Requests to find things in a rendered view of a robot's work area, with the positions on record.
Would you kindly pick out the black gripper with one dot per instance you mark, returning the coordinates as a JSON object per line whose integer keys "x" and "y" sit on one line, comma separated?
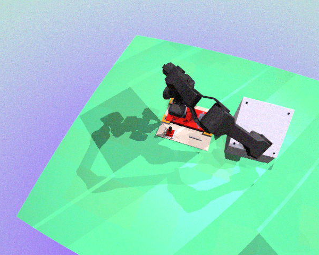
{"x": 178, "y": 108}

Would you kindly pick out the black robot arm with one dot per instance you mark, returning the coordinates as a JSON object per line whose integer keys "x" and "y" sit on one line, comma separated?
{"x": 218, "y": 120}

